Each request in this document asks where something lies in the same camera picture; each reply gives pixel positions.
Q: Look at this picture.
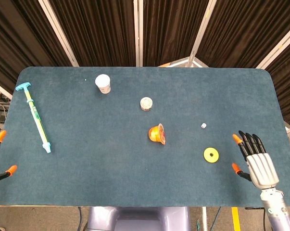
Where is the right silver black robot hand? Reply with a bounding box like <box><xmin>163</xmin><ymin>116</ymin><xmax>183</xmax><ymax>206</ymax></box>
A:
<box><xmin>232</xmin><ymin>130</ymin><xmax>280</xmax><ymax>191</ymax></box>

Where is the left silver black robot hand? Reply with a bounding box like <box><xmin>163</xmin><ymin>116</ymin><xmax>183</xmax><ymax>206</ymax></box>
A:
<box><xmin>0</xmin><ymin>128</ymin><xmax>18</xmax><ymax>189</ymax></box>

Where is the teal yellow toy syringe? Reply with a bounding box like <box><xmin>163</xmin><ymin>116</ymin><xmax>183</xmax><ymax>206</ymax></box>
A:
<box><xmin>15</xmin><ymin>81</ymin><xmax>52</xmax><ymax>154</ymax></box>

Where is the yellow floor tape strip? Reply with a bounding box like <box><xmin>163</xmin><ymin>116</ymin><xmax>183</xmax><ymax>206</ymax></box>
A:
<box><xmin>231</xmin><ymin>206</ymin><xmax>240</xmax><ymax>231</ymax></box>

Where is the white table leg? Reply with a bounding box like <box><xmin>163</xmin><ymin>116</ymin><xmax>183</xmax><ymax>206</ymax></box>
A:
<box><xmin>202</xmin><ymin>206</ymin><xmax>208</xmax><ymax>231</ymax></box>

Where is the black pleated curtain panel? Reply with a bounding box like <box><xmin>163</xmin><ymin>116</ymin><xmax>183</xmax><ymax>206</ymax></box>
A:
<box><xmin>267</xmin><ymin>36</ymin><xmax>290</xmax><ymax>128</ymax></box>
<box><xmin>196</xmin><ymin>0</ymin><xmax>290</xmax><ymax>68</ymax></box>
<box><xmin>142</xmin><ymin>0</ymin><xmax>211</xmax><ymax>67</ymax></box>
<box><xmin>47</xmin><ymin>0</ymin><xmax>136</xmax><ymax>67</ymax></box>
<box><xmin>0</xmin><ymin>0</ymin><xmax>73</xmax><ymax>95</ymax></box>

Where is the blue carpet table mat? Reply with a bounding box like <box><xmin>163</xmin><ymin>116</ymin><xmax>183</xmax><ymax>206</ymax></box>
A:
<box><xmin>0</xmin><ymin>66</ymin><xmax>290</xmax><ymax>207</ymax></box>

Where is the orange jelly cup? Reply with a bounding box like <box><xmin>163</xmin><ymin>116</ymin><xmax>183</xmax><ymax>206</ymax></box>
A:
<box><xmin>148</xmin><ymin>123</ymin><xmax>167</xmax><ymax>146</ymax></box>

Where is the white paper cup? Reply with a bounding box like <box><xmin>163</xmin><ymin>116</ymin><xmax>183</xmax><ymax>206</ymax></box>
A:
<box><xmin>95</xmin><ymin>74</ymin><xmax>112</xmax><ymax>95</ymax></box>

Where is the purple robot torso base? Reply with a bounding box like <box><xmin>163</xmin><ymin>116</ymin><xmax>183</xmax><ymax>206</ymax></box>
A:
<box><xmin>88</xmin><ymin>206</ymin><xmax>191</xmax><ymax>231</ymax></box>

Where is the small clear sprinkles jar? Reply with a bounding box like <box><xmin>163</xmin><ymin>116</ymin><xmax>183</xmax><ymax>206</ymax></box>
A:
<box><xmin>139</xmin><ymin>96</ymin><xmax>153</xmax><ymax>112</ymax></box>

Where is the yellow plastic ring disc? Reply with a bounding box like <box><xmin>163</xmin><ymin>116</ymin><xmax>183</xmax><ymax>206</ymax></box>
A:
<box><xmin>203</xmin><ymin>147</ymin><xmax>220</xmax><ymax>164</ymax></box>

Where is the blue floor cable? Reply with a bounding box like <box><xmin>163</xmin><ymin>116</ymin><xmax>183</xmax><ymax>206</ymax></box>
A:
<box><xmin>212</xmin><ymin>206</ymin><xmax>222</xmax><ymax>231</ymax></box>

